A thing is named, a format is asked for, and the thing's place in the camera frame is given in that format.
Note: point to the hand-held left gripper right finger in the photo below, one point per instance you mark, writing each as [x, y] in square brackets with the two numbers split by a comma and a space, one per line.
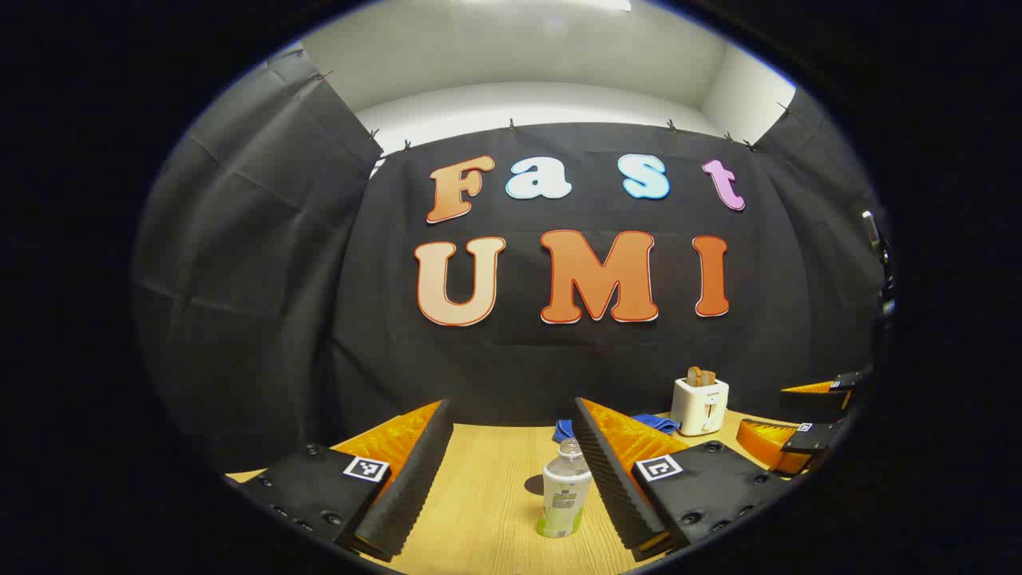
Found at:
[607, 487]

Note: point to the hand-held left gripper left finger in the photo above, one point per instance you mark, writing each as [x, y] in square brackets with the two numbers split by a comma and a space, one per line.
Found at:
[415, 487]

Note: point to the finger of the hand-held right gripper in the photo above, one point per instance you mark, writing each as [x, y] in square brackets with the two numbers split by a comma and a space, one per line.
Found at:
[814, 397]
[778, 446]

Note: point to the clear water bottle green label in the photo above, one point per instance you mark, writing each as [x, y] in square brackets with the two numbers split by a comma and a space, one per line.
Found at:
[563, 491]

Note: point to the dark round coaster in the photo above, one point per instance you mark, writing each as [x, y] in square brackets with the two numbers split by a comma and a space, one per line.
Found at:
[532, 485]

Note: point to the blue towel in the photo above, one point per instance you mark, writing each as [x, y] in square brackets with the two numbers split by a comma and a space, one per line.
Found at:
[659, 422]

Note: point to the white toaster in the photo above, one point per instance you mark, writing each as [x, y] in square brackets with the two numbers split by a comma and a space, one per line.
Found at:
[699, 407]

